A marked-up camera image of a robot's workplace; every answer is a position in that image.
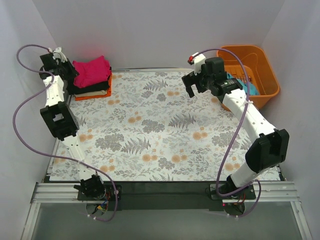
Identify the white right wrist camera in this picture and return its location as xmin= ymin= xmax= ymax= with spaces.
xmin=187 ymin=52 xmax=206 ymax=75

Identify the folded orange t shirt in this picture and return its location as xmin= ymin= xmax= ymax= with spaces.
xmin=74 ymin=73 xmax=113 ymax=101

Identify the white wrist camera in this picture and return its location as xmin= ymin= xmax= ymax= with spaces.
xmin=187 ymin=52 xmax=206 ymax=75
xmin=48 ymin=47 xmax=68 ymax=63

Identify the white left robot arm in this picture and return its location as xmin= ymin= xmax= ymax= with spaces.
xmin=39 ymin=47 xmax=106 ymax=200

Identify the aluminium frame rail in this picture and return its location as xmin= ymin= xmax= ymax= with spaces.
xmin=21 ymin=181 xmax=313 ymax=240

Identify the folded beige t shirt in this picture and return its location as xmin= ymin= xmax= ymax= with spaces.
xmin=74 ymin=90 xmax=108 ymax=98

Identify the folded black t shirt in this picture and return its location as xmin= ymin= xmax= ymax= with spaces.
xmin=66 ymin=79 xmax=109 ymax=95

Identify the pink t shirt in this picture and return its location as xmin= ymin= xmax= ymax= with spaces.
xmin=72 ymin=55 xmax=112 ymax=88

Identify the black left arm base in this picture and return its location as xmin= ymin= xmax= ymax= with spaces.
xmin=73 ymin=174 xmax=122 ymax=217

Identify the teal t shirt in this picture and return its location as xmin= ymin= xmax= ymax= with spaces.
xmin=236 ymin=78 xmax=260 ymax=96

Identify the orange plastic basket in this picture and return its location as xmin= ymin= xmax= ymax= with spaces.
xmin=216 ymin=45 xmax=280 ymax=109

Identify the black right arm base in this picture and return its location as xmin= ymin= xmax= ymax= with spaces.
xmin=204 ymin=181 xmax=256 ymax=218

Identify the floral patterned table mat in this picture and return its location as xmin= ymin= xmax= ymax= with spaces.
xmin=49 ymin=70 xmax=280 ymax=182

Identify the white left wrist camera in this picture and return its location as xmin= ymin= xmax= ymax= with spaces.
xmin=48 ymin=47 xmax=68 ymax=63

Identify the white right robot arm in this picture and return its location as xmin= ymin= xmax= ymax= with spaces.
xmin=182 ymin=54 xmax=290 ymax=198

